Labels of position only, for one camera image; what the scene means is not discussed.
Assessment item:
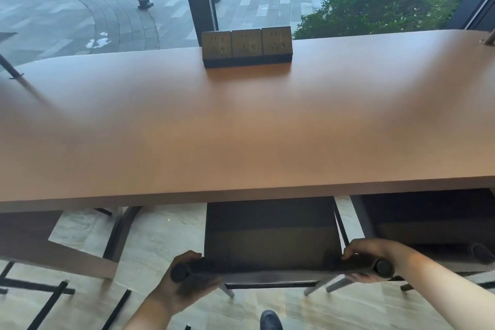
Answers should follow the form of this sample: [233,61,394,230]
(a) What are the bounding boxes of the brown chair with black frame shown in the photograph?
[0,207,142,330]

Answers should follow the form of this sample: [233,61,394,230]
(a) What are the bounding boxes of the triple power socket block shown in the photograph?
[201,26,293,69]

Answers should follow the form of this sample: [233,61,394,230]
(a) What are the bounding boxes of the dark grey bar chair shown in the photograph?
[350,188,495,292]
[170,196,395,299]

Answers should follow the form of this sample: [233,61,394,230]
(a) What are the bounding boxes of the person's left hand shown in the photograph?
[148,250,222,316]

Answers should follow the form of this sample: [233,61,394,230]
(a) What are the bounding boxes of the person's right hand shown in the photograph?
[341,238,396,284]

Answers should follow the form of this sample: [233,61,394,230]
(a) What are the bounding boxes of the person's right forearm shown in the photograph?
[387,242,495,330]

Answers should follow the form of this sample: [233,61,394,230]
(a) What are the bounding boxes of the black metal support rod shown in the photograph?
[0,53,48,103]

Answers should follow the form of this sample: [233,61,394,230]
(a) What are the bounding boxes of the person's left forearm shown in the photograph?
[121,295,175,330]

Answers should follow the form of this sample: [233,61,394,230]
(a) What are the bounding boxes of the person's dark shoe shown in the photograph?
[259,310,284,330]

